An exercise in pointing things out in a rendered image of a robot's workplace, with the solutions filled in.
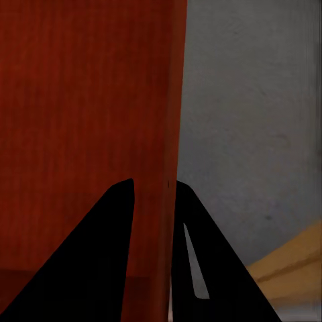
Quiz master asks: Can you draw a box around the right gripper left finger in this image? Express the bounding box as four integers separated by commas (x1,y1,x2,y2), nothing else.
0,178,135,322

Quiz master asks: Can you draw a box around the storage box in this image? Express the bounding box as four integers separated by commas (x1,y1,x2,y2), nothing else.
0,0,188,322

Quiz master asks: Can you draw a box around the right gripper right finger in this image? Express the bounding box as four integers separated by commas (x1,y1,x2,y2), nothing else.
168,179,280,322

